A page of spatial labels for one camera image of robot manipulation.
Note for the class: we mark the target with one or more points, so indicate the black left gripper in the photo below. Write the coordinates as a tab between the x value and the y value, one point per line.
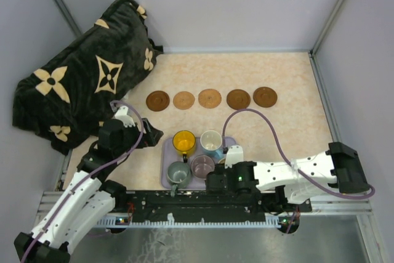
150	138

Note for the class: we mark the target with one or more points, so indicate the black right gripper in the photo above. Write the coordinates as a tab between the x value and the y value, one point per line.
220	169

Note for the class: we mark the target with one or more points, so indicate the brown wooden coaster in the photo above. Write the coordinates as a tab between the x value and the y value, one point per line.
157	101
238	99
265	97

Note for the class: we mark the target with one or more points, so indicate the light blue mug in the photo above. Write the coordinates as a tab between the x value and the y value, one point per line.
211	143

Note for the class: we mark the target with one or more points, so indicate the woven rattan coaster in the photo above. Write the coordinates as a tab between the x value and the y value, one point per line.
209	98
183	100

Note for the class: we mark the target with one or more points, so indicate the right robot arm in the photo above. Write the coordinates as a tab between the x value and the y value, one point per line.
337	172

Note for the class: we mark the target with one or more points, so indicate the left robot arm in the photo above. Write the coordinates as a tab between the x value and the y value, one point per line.
89	196

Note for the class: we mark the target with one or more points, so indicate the purple mug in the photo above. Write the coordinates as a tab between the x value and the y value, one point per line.
201	166

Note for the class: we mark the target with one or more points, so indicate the lavender plastic tray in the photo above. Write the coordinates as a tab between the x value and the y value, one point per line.
170	155

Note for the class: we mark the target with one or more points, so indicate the grey green mug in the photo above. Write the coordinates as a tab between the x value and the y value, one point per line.
178	176

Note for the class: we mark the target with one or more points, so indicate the black floral plush blanket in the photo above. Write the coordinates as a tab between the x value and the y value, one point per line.
68	99

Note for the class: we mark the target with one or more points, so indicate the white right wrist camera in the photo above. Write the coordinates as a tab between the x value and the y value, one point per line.
234	156

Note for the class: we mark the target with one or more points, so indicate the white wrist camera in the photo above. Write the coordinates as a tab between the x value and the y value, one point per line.
234	156
124	115

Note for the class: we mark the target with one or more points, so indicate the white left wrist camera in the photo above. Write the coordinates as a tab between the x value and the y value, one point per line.
124	115

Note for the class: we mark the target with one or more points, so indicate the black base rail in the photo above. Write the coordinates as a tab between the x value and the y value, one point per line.
143	209

